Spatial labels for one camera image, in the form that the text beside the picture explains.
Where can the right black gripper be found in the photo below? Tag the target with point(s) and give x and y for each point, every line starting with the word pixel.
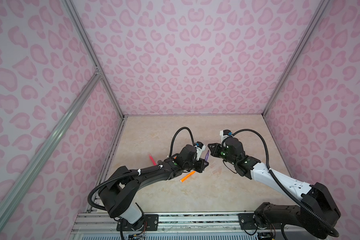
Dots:
pixel 214 152

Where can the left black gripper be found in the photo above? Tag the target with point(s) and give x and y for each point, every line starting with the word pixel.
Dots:
pixel 201 167

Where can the purple pen group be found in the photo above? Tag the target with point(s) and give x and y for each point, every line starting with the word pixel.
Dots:
pixel 207 156

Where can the pink pen group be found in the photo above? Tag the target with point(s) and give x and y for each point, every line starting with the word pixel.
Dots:
pixel 152 160

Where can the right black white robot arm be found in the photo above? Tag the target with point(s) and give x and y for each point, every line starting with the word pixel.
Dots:
pixel 314 208

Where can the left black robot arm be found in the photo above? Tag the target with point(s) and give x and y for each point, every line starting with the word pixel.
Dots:
pixel 118 192

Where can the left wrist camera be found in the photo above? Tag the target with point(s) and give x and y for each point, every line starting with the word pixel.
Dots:
pixel 200 147

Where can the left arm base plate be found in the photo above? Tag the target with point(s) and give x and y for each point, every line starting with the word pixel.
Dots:
pixel 144 223

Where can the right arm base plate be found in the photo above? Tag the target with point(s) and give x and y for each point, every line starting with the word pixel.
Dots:
pixel 246 221

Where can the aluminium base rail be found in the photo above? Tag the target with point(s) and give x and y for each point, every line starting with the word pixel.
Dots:
pixel 184 226

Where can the diagonal aluminium frame bar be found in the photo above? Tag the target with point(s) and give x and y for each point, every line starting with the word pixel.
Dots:
pixel 15 195

